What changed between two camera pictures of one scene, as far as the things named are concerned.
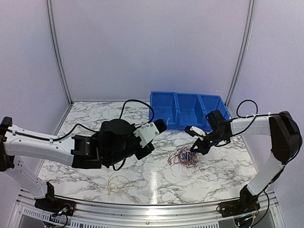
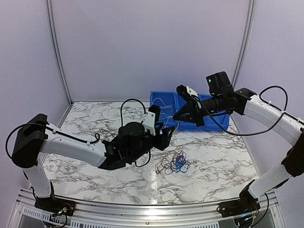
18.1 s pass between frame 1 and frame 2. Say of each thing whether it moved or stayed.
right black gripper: moved
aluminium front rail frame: stayed
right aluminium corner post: stayed
